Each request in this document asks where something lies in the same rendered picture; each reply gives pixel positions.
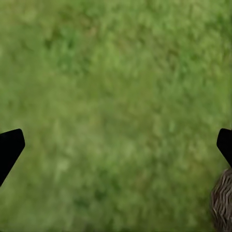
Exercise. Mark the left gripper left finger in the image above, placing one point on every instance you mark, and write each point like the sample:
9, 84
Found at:
12, 144

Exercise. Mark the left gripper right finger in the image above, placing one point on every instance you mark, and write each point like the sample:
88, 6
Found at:
224, 143

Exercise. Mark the wicker basket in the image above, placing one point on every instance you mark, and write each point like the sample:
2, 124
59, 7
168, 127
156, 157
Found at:
221, 202

